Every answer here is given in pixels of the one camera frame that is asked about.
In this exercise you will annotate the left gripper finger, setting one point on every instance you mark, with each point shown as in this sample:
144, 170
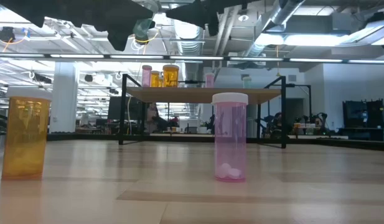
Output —
119, 40
117, 15

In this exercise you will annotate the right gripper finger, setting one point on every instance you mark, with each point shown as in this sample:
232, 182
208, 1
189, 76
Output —
198, 14

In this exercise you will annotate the teal pill bottle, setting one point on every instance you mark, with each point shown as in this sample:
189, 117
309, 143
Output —
247, 82
143, 29

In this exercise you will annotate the pink pill bottle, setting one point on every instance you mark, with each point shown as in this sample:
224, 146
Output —
147, 76
209, 81
230, 146

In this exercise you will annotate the large orange pill bottle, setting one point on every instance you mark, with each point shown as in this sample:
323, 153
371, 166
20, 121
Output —
171, 76

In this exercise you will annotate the medium orange pill bottle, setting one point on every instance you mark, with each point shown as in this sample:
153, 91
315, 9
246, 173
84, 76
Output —
25, 140

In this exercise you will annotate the black bar with lights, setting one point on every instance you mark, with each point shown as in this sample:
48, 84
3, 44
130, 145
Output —
135, 57

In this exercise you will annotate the black monitor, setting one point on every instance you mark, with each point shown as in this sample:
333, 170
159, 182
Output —
134, 105

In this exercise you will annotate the white building column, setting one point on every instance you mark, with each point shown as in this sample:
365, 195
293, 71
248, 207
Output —
64, 99

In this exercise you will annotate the person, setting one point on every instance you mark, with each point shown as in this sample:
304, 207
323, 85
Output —
152, 118

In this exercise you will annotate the black cabinet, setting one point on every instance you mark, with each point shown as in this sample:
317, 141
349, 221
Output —
363, 115

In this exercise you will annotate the silver ventilation duct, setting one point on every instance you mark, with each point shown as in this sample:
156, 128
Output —
187, 46

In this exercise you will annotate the black ceiling camera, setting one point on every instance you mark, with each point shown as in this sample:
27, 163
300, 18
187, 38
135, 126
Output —
6, 33

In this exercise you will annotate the wooden shelf black metal frame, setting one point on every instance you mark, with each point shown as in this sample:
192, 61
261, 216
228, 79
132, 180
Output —
191, 95

